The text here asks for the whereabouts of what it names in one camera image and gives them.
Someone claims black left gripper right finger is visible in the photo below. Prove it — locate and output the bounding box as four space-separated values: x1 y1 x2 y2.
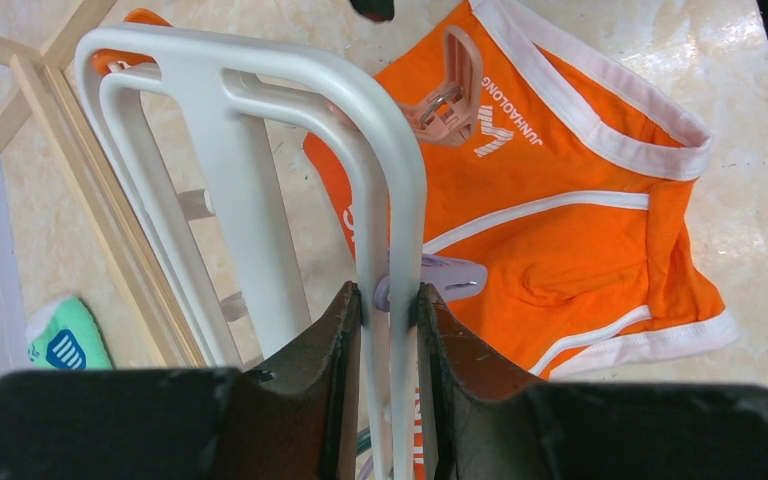
417 285 768 479

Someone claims purple clothes peg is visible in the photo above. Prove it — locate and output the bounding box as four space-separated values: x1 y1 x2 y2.
372 254 489 313

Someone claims salmon pink clothes peg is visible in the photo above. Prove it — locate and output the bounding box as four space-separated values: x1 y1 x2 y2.
399 25 483 147

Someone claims orange underwear white trim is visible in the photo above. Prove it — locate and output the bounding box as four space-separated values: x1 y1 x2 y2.
302 0 741 480

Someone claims white plastic clip hanger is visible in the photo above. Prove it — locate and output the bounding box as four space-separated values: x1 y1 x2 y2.
75 23 427 479

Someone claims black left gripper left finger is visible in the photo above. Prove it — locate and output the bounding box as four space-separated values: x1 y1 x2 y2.
0 282 361 479

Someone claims green patterned sock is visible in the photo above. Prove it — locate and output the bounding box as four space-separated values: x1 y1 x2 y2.
26 296 113 370

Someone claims orange clothes peg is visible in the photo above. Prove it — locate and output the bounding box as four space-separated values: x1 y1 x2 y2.
90 7 172 77

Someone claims wooden drying rack frame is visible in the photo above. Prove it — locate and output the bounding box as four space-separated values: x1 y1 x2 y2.
0 1 206 367

